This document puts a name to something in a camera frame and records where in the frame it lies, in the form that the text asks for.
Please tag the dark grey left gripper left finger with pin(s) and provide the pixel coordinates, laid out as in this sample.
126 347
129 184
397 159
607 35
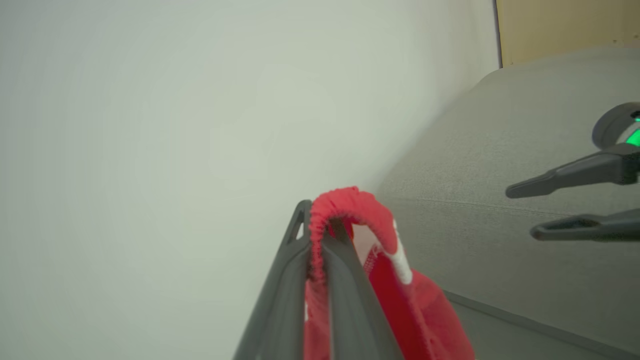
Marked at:
280 300

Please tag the grey fabric sofa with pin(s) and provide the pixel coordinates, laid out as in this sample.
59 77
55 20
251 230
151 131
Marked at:
500 150

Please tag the grey right gripper green band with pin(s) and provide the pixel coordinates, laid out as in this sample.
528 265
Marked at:
612 125

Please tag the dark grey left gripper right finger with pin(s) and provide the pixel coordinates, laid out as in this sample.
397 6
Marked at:
355 320

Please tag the red and white clothing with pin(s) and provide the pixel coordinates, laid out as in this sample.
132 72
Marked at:
425 315

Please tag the beige wooden panel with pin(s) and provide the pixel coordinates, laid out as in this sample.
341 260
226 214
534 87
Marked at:
560 25

